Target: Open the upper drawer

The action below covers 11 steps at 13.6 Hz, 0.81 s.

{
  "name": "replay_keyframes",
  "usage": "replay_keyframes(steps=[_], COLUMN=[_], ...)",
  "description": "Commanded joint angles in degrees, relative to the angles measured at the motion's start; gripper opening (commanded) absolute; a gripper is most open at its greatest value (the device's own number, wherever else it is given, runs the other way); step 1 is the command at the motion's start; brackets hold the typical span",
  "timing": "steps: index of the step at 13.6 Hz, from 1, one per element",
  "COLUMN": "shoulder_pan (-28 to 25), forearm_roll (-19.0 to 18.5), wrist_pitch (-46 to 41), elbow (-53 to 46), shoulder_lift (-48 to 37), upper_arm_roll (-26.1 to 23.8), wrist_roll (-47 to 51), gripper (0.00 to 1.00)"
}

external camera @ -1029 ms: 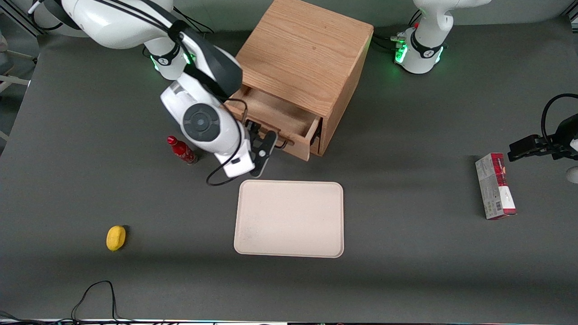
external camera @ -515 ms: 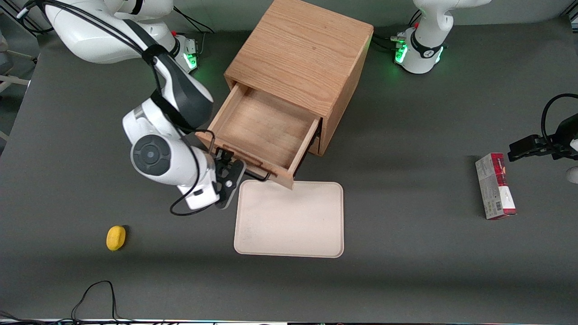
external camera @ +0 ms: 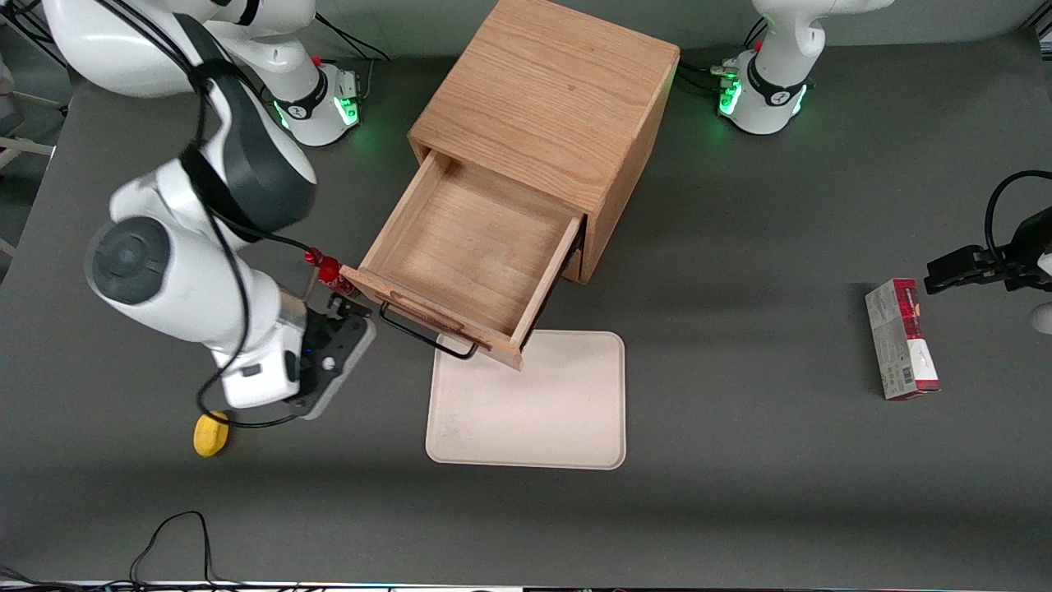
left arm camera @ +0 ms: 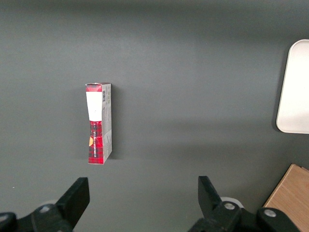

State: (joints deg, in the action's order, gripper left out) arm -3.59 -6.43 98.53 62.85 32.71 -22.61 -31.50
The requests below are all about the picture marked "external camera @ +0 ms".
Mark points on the wooden drawer cabinet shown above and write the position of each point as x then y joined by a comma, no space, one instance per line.
551,82

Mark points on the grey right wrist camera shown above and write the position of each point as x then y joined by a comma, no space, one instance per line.
355,353

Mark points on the beige rectangular tray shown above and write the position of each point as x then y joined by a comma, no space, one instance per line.
534,411

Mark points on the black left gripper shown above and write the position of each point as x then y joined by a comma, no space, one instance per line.
1029,245

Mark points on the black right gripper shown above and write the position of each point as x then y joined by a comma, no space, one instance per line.
316,327

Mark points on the white red carton box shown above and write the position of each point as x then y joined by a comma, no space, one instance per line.
902,341

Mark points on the yellow lemon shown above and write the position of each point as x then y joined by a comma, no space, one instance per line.
209,437

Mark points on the red soda bottle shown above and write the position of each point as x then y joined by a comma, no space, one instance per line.
329,270

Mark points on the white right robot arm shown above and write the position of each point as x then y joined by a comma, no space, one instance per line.
189,288

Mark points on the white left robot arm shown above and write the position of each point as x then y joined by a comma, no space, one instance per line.
772,99

